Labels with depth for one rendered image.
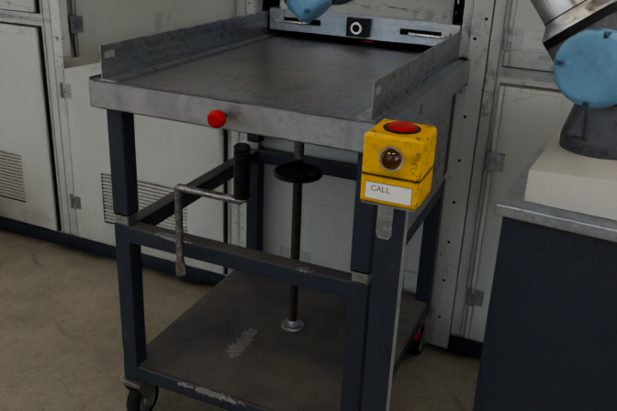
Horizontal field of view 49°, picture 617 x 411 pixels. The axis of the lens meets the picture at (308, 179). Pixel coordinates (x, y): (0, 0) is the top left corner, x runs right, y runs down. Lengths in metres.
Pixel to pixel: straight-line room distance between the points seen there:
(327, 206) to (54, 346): 0.87
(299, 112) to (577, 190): 0.47
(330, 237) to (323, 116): 0.91
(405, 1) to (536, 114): 0.44
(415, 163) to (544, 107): 0.90
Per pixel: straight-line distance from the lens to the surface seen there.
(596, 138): 1.20
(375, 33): 1.85
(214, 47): 1.72
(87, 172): 2.43
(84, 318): 2.20
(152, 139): 2.21
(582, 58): 1.05
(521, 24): 1.71
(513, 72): 1.75
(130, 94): 1.35
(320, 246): 2.05
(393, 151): 0.87
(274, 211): 2.07
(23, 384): 1.97
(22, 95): 2.53
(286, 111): 1.18
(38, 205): 2.65
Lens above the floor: 1.15
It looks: 21 degrees down
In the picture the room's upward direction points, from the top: 2 degrees clockwise
